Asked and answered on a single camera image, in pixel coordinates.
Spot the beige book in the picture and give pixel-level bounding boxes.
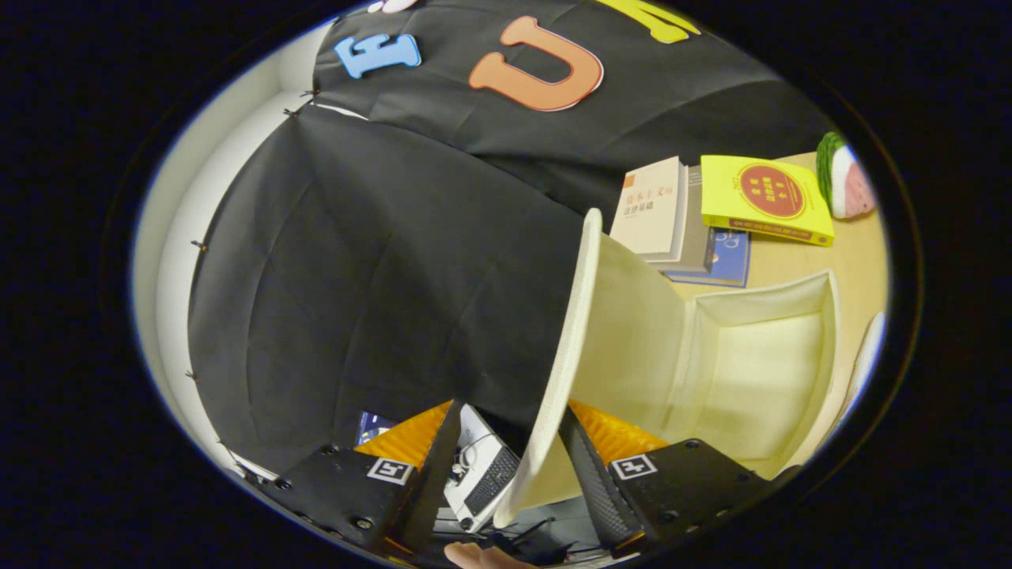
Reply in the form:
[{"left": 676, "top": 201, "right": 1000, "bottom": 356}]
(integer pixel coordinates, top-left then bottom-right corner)
[{"left": 609, "top": 156, "right": 689, "bottom": 258}]

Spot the cream fabric storage box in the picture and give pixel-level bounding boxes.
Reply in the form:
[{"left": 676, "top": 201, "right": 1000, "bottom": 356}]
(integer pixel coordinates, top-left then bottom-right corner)
[{"left": 494, "top": 208, "right": 843, "bottom": 529}]

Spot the blue book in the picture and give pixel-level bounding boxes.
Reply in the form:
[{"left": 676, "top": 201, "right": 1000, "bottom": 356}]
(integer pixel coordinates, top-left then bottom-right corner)
[{"left": 664, "top": 228, "right": 750, "bottom": 288}]

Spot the yellow book with red circle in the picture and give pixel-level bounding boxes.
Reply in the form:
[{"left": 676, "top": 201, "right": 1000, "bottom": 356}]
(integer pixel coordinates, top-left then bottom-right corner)
[{"left": 700, "top": 155, "right": 836, "bottom": 247}]

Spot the open laptop computer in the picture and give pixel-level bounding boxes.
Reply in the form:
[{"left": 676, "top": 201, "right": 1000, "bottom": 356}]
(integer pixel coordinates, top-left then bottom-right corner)
[{"left": 354, "top": 403, "right": 523, "bottom": 532}]

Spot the watermelon slice plush toy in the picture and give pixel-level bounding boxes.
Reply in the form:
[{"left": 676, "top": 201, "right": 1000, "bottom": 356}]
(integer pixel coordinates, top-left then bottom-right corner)
[{"left": 816, "top": 131, "right": 877, "bottom": 220}]

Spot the white canvas shoe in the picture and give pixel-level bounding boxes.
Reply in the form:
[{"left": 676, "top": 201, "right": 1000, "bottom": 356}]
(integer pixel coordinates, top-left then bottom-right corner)
[{"left": 838, "top": 312, "right": 886, "bottom": 428}]

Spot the grey book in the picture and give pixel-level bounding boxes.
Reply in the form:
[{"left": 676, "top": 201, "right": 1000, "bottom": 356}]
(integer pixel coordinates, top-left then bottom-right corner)
[{"left": 644, "top": 166, "right": 716, "bottom": 273}]

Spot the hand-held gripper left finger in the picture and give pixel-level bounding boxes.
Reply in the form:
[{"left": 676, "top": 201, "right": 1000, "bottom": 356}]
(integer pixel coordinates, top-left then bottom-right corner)
[{"left": 257, "top": 399, "right": 463, "bottom": 558}]

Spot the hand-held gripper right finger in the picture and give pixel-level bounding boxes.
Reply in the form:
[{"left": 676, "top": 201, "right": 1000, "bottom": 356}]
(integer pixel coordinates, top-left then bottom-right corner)
[{"left": 558, "top": 399, "right": 801, "bottom": 554}]

